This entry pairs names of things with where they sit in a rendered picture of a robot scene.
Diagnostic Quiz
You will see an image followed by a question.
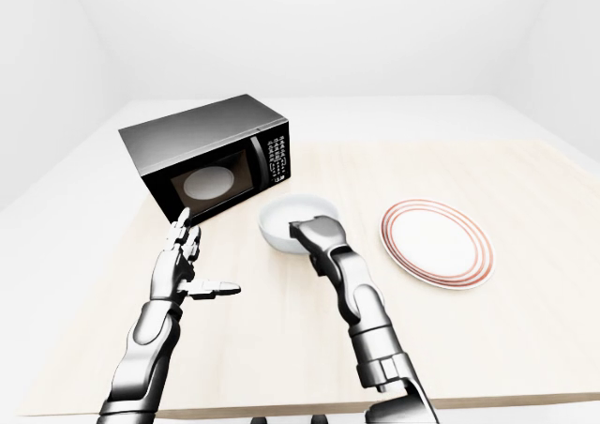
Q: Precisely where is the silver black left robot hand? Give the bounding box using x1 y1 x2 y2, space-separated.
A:
148 206 243 309

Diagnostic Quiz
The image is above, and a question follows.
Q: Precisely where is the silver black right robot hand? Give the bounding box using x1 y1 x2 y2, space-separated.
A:
288 215 351 278

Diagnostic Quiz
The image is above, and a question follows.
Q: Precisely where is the white bowl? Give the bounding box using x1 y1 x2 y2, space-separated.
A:
257 193 340 257

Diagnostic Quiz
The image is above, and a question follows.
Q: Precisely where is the white plate with red rings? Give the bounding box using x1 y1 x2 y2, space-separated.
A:
379 198 496 292

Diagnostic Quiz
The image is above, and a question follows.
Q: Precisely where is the white round microwave turntable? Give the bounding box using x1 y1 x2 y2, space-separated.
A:
182 166 236 201

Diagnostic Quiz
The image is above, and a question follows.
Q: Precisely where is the black microwave oven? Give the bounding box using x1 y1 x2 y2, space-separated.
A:
117 94 292 227

